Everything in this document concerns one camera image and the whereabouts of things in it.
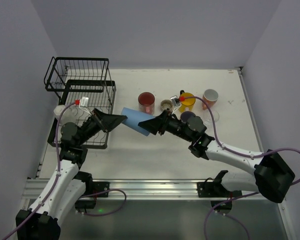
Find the beige speckled ceramic cup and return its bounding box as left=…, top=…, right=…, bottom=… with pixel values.
left=160, top=99, right=173, bottom=111

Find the translucent pink plastic cup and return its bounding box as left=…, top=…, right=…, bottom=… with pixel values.
left=180, top=111, right=196, bottom=122

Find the light blue plastic cup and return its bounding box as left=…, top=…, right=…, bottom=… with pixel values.
left=121, top=107, right=155, bottom=137

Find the clear glass cup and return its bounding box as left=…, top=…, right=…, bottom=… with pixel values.
left=203, top=110, right=220, bottom=127

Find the pink speckled mug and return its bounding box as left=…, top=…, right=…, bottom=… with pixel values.
left=138, top=92, right=155, bottom=115

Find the white hexagonal cup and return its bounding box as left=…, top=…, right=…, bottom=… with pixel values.
left=53, top=105, right=76, bottom=126

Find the yellow mug black handle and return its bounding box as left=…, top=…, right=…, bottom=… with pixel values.
left=179, top=90, right=196, bottom=113

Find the pink square mug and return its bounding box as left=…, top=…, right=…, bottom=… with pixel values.
left=202, top=89, right=219, bottom=110

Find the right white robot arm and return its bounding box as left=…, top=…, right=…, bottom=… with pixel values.
left=138, top=110, right=295, bottom=203

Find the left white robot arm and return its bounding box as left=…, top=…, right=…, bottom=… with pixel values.
left=15, top=108, right=127, bottom=240

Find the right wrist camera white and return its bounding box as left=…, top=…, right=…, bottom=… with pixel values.
left=170, top=95, right=181, bottom=114

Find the black wire dish rack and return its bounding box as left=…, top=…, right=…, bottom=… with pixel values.
left=43, top=56, right=117, bottom=151

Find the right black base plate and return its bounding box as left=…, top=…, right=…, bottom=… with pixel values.
left=196, top=170, right=242, bottom=199

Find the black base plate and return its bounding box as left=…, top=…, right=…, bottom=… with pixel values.
left=196, top=170, right=242, bottom=199
left=82, top=181, right=110, bottom=198

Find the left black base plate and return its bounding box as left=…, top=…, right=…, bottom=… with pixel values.
left=82, top=181, right=110, bottom=198

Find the aluminium mounting rail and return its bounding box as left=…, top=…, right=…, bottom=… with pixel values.
left=21, top=178, right=286, bottom=201

